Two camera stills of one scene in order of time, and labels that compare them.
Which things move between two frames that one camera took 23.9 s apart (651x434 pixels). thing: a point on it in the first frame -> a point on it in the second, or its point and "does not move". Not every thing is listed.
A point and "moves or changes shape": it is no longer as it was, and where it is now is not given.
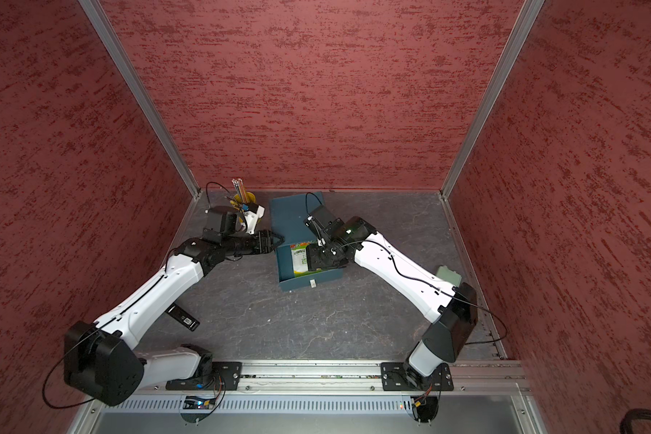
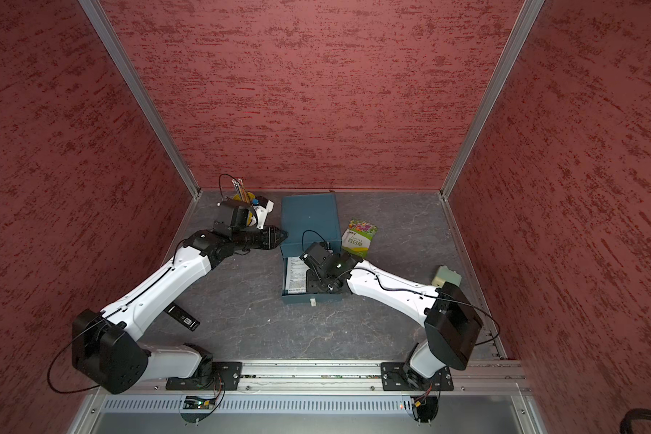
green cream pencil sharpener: (452, 277) does not move
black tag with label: (183, 317) does not move
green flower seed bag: (299, 259) moves or changes shape
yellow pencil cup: (250, 198) does not move
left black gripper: (263, 240) does not move
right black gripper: (316, 259) -> (312, 284)
